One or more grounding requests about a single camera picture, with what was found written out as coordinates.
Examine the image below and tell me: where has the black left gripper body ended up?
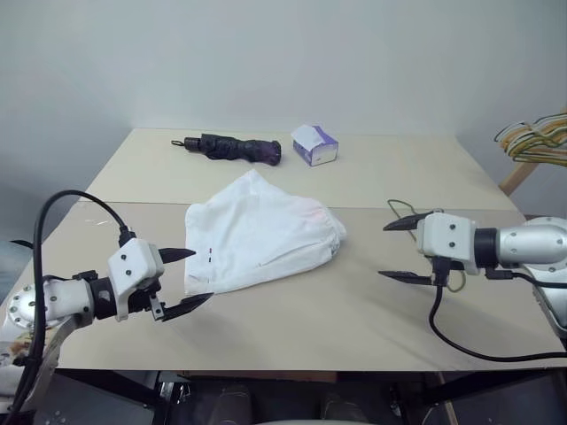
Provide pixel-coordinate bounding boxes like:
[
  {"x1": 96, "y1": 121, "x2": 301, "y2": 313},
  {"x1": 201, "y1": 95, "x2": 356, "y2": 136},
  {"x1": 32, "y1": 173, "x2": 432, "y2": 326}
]
[{"x1": 126, "y1": 280, "x2": 168, "y2": 322}]

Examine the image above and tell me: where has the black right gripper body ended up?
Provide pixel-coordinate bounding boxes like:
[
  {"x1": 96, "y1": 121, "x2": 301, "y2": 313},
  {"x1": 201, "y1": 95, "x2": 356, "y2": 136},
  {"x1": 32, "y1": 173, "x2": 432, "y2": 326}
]
[{"x1": 428, "y1": 255, "x2": 467, "y2": 287}]

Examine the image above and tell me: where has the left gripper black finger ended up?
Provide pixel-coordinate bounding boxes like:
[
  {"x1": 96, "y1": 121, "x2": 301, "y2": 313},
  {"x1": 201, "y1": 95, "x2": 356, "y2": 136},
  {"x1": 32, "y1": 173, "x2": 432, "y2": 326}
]
[
  {"x1": 159, "y1": 292, "x2": 214, "y2": 322},
  {"x1": 159, "y1": 247, "x2": 198, "y2": 267}
]

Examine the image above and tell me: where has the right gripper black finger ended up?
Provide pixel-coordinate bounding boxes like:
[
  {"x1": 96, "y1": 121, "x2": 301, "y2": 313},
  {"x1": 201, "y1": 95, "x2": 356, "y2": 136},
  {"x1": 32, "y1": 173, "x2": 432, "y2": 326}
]
[
  {"x1": 377, "y1": 270, "x2": 433, "y2": 285},
  {"x1": 383, "y1": 211, "x2": 444, "y2": 232}
]

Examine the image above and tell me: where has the white cloth garment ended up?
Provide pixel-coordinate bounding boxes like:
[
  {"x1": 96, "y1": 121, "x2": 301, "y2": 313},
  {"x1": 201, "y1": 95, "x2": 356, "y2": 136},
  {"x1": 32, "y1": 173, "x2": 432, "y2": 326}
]
[{"x1": 183, "y1": 168, "x2": 348, "y2": 298}]

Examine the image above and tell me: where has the purple tissue box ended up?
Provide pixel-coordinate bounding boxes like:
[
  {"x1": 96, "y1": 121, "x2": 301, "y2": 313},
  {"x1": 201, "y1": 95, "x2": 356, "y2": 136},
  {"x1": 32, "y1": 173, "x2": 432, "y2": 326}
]
[{"x1": 291, "y1": 124, "x2": 340, "y2": 167}]

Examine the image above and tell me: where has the wooden rack leg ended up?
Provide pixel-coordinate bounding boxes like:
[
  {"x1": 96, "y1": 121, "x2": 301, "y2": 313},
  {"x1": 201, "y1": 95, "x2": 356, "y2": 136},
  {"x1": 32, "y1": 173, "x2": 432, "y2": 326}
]
[{"x1": 498, "y1": 159, "x2": 540, "y2": 196}]

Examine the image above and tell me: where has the folded dark purple umbrella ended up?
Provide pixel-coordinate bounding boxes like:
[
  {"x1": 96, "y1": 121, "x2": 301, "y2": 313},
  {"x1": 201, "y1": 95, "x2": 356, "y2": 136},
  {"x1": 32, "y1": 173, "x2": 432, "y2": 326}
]
[{"x1": 171, "y1": 133, "x2": 283, "y2": 168}]

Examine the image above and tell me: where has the bunch of clothes hangers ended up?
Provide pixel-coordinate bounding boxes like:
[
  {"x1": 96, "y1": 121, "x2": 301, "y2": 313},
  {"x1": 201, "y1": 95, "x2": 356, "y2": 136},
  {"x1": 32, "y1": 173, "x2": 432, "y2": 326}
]
[{"x1": 493, "y1": 115, "x2": 567, "y2": 168}]

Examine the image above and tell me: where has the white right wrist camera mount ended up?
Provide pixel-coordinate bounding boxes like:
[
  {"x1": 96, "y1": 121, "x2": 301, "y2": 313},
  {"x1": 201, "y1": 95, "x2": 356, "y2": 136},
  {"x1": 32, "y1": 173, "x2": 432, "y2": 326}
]
[{"x1": 416, "y1": 212, "x2": 481, "y2": 275}]

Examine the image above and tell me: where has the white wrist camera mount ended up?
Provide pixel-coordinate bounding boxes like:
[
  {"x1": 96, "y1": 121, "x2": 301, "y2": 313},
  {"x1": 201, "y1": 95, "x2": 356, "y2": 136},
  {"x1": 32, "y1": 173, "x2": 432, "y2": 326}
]
[
  {"x1": 107, "y1": 238, "x2": 164, "y2": 322},
  {"x1": 416, "y1": 212, "x2": 481, "y2": 275}
]

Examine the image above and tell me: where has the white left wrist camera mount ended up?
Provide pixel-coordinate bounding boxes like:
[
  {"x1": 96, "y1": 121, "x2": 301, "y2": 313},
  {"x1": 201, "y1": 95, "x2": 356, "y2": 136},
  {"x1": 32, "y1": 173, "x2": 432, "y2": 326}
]
[{"x1": 107, "y1": 238, "x2": 164, "y2": 322}]

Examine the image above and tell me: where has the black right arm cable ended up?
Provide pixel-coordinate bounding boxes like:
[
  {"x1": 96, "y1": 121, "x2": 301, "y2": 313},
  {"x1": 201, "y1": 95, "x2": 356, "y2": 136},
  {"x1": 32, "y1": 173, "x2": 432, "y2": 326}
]
[{"x1": 427, "y1": 265, "x2": 567, "y2": 360}]

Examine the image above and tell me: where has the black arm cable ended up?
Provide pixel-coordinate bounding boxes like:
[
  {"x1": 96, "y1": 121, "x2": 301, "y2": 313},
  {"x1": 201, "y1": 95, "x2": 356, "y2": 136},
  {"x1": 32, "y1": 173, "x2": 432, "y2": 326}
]
[
  {"x1": 427, "y1": 265, "x2": 567, "y2": 360},
  {"x1": 11, "y1": 189, "x2": 138, "y2": 415}
]

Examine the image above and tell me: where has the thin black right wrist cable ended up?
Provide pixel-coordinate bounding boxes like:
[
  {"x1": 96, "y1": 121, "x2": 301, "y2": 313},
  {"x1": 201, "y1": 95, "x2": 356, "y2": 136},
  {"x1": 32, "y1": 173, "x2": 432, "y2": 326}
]
[{"x1": 485, "y1": 268, "x2": 567, "y2": 290}]

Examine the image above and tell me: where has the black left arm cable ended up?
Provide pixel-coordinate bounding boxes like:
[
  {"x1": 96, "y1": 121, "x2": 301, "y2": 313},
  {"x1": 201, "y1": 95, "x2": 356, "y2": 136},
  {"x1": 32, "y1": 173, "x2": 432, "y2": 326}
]
[{"x1": 11, "y1": 189, "x2": 138, "y2": 415}]

